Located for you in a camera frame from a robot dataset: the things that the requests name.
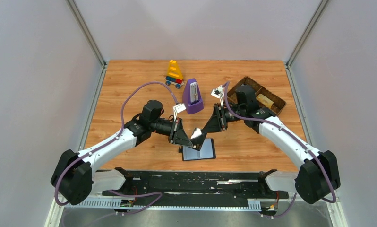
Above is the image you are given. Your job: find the grey credit card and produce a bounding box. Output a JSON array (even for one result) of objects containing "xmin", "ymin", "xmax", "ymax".
[{"xmin": 190, "ymin": 128, "xmax": 207, "ymax": 151}]

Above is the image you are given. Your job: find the black card holder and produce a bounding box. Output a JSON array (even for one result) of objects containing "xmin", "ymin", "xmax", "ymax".
[{"xmin": 179, "ymin": 138, "xmax": 216, "ymax": 161}]

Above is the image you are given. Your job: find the yellow credit card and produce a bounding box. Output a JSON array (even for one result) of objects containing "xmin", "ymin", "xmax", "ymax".
[{"xmin": 256, "ymin": 94, "xmax": 274, "ymax": 109}]

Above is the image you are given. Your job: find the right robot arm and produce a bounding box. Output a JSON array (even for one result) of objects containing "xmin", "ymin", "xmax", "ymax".
[{"xmin": 201, "ymin": 84, "xmax": 341, "ymax": 204}]

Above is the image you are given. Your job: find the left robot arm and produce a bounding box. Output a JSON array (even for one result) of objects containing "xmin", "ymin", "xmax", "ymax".
[{"xmin": 50, "ymin": 100, "xmax": 201, "ymax": 205}]

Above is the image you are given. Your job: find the purple metronome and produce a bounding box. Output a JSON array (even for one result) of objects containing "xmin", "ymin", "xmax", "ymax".
[{"xmin": 182, "ymin": 78, "xmax": 204, "ymax": 114}]

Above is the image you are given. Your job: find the brown woven basket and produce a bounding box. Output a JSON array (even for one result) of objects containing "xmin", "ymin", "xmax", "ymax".
[{"xmin": 228, "ymin": 76, "xmax": 286, "ymax": 115}]

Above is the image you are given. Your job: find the colourful toy block car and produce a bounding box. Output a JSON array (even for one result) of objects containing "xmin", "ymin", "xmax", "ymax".
[{"xmin": 165, "ymin": 60, "xmax": 184, "ymax": 89}]

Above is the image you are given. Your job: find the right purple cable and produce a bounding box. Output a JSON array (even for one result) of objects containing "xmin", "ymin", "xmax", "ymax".
[{"xmin": 222, "ymin": 82, "xmax": 337, "ymax": 204}]

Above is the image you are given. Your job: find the purple cable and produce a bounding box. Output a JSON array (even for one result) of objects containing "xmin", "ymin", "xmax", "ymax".
[
  {"xmin": 222, "ymin": 82, "xmax": 337, "ymax": 204},
  {"xmin": 54, "ymin": 81, "xmax": 179, "ymax": 207}
]

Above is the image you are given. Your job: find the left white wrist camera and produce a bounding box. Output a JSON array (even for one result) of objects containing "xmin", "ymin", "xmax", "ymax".
[{"xmin": 173, "ymin": 103, "xmax": 186, "ymax": 115}]

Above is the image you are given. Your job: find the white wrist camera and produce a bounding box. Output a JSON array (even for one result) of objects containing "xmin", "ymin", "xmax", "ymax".
[
  {"xmin": 173, "ymin": 103, "xmax": 186, "ymax": 115},
  {"xmin": 211, "ymin": 85, "xmax": 224, "ymax": 98}
]

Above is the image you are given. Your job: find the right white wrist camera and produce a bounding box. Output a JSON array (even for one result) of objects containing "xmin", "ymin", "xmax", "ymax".
[{"xmin": 211, "ymin": 85, "xmax": 224, "ymax": 98}]

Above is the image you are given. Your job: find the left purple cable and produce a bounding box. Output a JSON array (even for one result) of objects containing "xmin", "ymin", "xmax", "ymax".
[{"xmin": 54, "ymin": 81, "xmax": 179, "ymax": 207}]

